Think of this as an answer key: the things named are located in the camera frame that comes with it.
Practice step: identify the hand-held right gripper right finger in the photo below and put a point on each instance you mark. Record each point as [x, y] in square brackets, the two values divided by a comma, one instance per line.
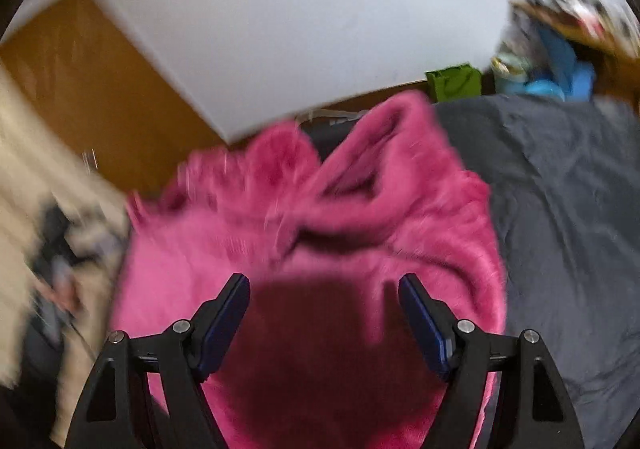
[425, 324]

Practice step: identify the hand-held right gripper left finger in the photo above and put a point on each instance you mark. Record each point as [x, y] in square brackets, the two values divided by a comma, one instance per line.
[222, 324]

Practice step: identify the pink fleece garment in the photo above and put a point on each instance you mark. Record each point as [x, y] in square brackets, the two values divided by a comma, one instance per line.
[325, 239]

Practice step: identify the brown wooden door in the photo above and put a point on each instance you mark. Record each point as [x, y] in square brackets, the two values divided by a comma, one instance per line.
[95, 94]

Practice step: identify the dark grey bed sheet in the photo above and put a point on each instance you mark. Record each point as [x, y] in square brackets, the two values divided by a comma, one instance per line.
[560, 229]

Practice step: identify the green bag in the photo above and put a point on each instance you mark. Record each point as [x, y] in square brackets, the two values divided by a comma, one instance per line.
[452, 81]

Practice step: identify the blue bag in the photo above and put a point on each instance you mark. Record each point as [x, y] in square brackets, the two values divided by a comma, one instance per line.
[560, 69]

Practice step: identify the cluttered wooden desk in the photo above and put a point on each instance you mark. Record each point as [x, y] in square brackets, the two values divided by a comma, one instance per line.
[600, 39]

